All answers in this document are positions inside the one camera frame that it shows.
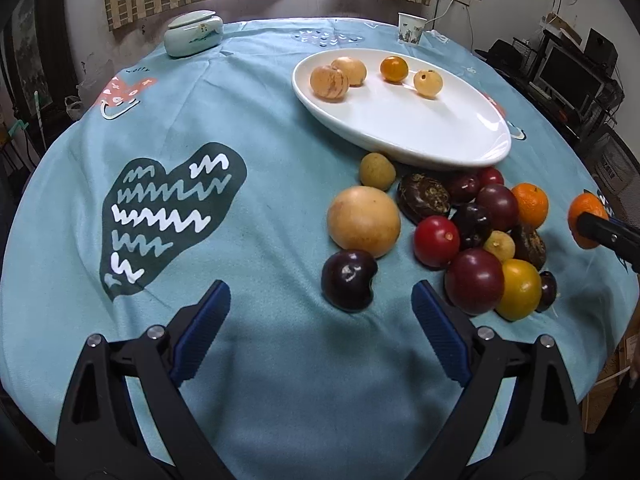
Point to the white oval plate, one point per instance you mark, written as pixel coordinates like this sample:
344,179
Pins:
425,125

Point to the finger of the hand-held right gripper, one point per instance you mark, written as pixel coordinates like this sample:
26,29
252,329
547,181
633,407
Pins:
607,235

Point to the white plastic bag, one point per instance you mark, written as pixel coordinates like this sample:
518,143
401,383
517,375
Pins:
73,108

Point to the large yellow pear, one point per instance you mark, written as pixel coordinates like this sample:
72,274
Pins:
364,221

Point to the dark red plum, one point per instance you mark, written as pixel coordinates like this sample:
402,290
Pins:
474,280
497,205

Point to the cardboard box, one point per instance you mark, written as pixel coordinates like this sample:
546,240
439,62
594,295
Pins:
607,385

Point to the black mesh chair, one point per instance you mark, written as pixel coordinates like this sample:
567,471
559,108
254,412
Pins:
617,165

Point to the dark framed picture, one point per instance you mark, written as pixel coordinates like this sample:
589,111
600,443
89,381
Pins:
30,50

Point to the large dark purple plum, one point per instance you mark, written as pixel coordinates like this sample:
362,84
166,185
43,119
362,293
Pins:
348,280

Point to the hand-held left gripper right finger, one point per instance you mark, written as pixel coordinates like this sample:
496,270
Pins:
440,332

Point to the orange mandarin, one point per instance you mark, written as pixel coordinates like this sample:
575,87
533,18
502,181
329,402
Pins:
586,204
531,204

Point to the pale tan loquat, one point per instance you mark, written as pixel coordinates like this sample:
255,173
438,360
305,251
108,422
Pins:
428,83

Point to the pale green lidded ceramic jar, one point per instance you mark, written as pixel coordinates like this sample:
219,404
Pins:
194,35

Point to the greenish yellow longan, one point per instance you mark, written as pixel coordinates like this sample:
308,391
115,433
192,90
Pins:
377,171

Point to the large dark brown mangosteen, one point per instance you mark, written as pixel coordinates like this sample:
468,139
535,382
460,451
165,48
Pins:
424,197

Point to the black speaker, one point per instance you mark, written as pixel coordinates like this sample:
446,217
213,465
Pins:
601,47

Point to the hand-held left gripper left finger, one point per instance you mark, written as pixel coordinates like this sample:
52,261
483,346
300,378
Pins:
205,330

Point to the small dark purple plum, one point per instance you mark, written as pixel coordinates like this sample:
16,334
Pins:
548,290

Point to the black computer monitor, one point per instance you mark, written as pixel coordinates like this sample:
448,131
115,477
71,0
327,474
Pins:
572,77

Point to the light blue printed tablecloth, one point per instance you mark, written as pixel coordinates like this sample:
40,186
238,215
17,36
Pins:
250,170

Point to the small dark brown mangosteen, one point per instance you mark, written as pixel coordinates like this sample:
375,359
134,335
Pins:
530,246

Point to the small red cherry tomato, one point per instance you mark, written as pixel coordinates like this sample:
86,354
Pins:
491,176

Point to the black hat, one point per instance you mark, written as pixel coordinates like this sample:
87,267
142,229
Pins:
500,55

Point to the small orange tomato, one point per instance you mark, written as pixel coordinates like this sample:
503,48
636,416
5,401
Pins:
394,69

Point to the printed paper cup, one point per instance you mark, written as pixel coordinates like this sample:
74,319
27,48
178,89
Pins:
411,29

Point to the yellow tomato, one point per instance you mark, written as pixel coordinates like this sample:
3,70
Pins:
521,290

